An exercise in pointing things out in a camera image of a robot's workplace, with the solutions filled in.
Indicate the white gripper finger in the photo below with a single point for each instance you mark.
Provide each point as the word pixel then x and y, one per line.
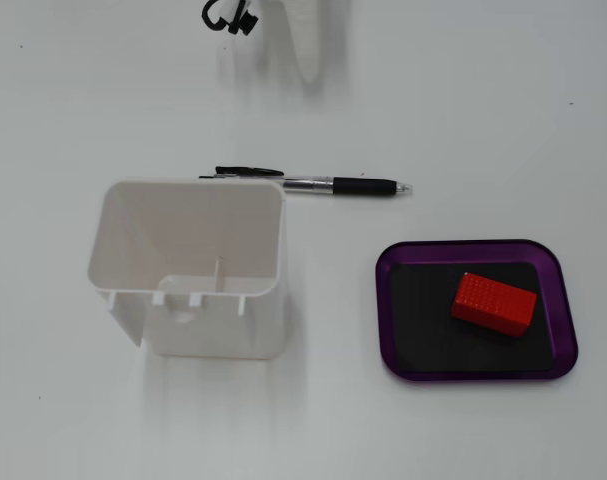
pixel 305 35

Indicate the red textured cube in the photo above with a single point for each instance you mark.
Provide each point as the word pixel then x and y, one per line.
pixel 493 305

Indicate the white plastic open box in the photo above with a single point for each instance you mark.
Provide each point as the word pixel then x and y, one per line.
pixel 193 225

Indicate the black grip clear pen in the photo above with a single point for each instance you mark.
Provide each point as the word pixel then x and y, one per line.
pixel 358 186

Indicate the black tray mat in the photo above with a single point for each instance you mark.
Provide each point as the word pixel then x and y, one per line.
pixel 423 325

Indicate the purple metal tray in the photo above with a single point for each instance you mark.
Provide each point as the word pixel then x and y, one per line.
pixel 560 295

